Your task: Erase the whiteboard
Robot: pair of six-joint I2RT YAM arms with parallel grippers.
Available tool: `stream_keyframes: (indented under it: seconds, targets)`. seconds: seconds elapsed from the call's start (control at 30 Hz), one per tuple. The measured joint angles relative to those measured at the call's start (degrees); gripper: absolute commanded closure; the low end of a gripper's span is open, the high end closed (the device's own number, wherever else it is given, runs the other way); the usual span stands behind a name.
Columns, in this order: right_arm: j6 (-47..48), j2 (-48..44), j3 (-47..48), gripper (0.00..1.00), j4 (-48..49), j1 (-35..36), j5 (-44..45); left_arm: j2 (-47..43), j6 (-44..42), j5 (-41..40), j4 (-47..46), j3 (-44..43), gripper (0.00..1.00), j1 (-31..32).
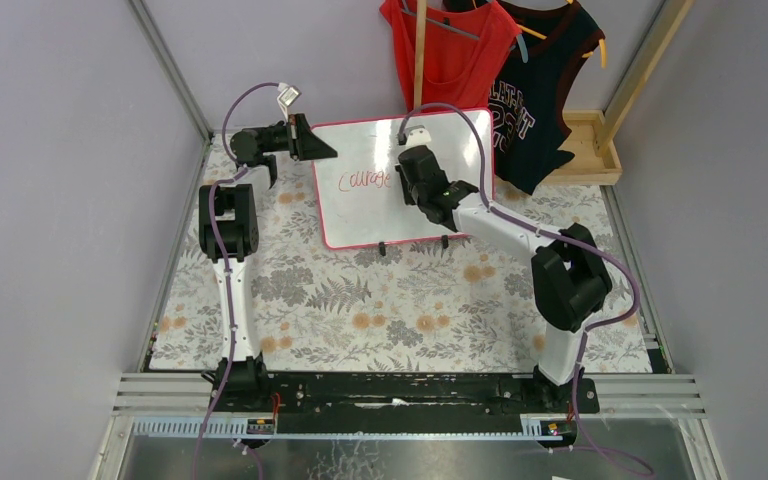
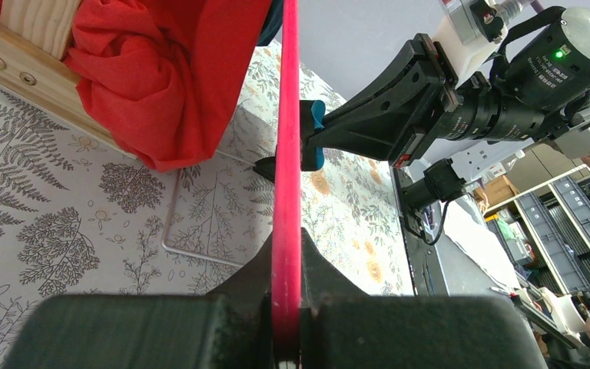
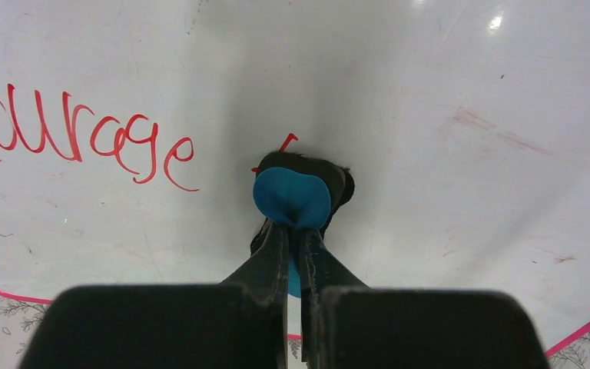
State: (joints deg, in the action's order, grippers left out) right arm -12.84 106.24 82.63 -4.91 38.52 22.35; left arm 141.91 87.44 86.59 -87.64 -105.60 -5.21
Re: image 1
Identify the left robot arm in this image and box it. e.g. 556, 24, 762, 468
198, 113, 337, 398

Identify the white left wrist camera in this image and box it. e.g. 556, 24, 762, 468
276, 82, 301, 121

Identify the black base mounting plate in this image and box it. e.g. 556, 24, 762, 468
214, 371, 600, 435

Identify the wooden clothes rack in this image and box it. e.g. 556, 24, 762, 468
414, 1, 690, 186

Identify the dark navy jersey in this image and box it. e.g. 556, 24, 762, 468
442, 0, 607, 197

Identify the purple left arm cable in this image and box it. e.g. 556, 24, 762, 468
190, 81, 281, 480

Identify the red tank top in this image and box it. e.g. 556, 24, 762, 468
379, 0, 522, 110

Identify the floral table mat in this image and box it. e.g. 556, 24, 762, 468
147, 156, 652, 373

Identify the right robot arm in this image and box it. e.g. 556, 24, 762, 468
396, 146, 613, 385

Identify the pink framed whiteboard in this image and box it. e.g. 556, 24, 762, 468
312, 108, 494, 250

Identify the white slotted cable duct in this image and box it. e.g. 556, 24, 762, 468
131, 415, 564, 443

